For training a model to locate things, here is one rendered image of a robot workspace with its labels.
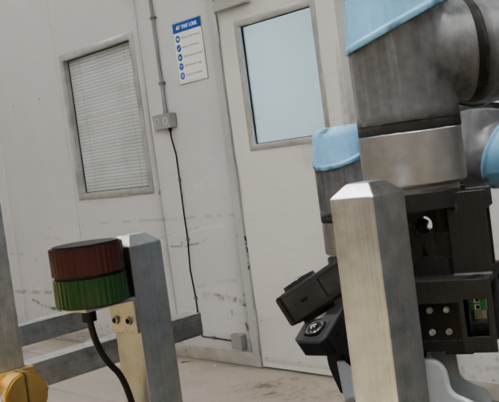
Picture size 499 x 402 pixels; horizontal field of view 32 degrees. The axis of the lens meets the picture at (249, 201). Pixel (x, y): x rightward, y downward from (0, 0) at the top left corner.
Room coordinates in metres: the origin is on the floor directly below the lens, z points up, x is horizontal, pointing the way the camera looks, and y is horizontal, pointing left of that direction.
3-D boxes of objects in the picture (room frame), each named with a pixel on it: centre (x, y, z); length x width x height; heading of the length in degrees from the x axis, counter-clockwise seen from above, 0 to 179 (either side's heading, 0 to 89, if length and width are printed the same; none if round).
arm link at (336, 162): (1.03, -0.12, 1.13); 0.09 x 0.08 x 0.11; 134
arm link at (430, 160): (0.64, -0.12, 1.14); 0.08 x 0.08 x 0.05
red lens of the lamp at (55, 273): (0.70, 0.14, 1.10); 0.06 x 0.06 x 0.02
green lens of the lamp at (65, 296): (0.70, 0.14, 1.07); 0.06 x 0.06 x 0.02
